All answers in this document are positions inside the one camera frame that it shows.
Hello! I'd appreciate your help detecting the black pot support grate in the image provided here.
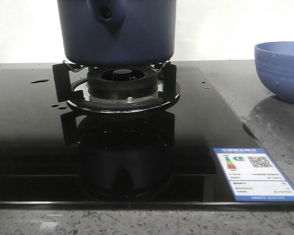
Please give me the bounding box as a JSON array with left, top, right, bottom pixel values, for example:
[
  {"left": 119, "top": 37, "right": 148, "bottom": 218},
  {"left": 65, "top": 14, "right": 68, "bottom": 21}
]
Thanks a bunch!
[{"left": 52, "top": 61, "right": 180, "bottom": 113}]

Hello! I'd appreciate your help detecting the dark blue cooking pot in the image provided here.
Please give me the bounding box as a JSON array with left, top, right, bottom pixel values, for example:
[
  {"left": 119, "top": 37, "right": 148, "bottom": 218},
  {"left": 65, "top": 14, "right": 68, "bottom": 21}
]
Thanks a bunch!
[{"left": 57, "top": 0, "right": 176, "bottom": 67}]

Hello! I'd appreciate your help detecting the black gas burner head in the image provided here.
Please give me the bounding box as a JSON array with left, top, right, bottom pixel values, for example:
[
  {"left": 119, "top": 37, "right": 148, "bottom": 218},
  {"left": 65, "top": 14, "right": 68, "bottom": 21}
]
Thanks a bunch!
[{"left": 87, "top": 66, "right": 158, "bottom": 101}]

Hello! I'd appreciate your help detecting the black glass gas stove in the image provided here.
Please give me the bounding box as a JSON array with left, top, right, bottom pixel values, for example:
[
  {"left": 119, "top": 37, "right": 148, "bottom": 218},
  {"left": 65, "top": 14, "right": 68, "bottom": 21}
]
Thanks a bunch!
[{"left": 0, "top": 65, "right": 294, "bottom": 211}]

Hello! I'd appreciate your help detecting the blue energy label sticker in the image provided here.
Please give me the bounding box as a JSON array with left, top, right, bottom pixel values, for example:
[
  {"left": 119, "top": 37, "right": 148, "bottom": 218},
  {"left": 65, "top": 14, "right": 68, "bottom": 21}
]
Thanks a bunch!
[{"left": 214, "top": 148, "right": 294, "bottom": 202}]

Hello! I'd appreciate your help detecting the light blue ceramic bowl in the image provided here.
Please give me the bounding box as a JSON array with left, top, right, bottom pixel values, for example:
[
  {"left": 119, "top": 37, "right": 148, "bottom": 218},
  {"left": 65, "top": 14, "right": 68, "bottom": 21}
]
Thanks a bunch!
[{"left": 254, "top": 41, "right": 294, "bottom": 104}]

